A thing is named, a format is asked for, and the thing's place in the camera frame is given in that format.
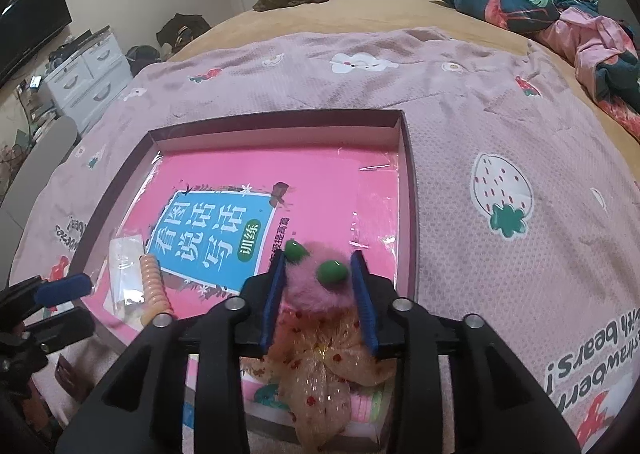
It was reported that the peach spiral hair tie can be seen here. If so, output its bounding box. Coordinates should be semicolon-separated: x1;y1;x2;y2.
137;254;173;327

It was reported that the pink floral cloth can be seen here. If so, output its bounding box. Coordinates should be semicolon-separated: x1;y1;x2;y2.
537;6;640;142

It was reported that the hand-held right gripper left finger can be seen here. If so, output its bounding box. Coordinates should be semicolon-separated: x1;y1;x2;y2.
55;249;288;454

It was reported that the pink fluffy hair tie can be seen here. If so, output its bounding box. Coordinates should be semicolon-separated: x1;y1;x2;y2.
280;240;361;312

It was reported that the tan bed sheet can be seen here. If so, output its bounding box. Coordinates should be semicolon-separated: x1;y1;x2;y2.
170;0;640;155

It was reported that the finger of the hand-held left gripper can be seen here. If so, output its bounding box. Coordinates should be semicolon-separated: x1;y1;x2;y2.
22;306;96;352
0;274;93;320

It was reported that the black television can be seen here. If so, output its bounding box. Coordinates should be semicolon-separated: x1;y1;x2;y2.
0;0;73;85

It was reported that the black bag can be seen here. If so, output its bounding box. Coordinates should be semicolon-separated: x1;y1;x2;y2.
125;45;161;75

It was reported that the pink book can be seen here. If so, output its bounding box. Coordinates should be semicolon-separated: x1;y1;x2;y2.
102;149;401;325

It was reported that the clear plastic packet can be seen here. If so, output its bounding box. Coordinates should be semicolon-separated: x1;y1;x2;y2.
102;234;151;320

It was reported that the dark olive bag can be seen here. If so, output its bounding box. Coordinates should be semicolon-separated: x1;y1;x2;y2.
156;13;212;55

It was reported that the white drawer cabinet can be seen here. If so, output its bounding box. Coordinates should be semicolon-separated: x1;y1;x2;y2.
42;26;133;132

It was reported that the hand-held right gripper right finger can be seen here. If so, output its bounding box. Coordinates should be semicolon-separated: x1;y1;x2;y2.
350;250;583;454

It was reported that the dark shallow cardboard box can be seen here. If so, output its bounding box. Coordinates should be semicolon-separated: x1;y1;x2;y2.
70;109;418;440

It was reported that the pastel striped packet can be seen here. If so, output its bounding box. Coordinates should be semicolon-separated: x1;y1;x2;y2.
350;386;396;427

